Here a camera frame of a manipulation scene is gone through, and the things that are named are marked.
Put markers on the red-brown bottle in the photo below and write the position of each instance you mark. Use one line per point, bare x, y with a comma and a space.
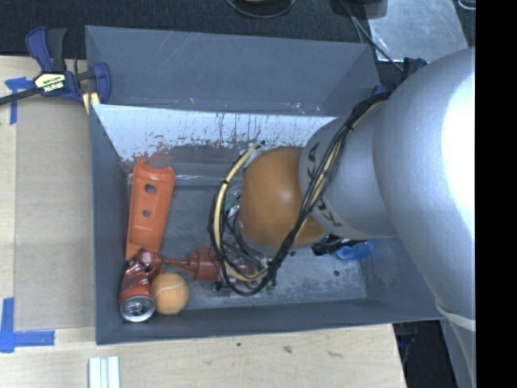
202, 266

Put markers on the orange tennis ball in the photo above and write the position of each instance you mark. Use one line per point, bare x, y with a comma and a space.
169, 293

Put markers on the blue soft thing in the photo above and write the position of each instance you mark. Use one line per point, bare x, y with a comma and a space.
357, 251

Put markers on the crushed red drink can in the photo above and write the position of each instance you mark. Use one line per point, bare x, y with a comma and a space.
135, 293

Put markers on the orange flat piece with holes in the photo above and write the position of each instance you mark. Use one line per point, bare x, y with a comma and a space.
149, 208

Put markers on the grey metal bin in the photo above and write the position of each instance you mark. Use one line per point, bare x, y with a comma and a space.
226, 71

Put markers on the pale wood board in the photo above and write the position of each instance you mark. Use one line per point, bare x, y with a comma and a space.
52, 216

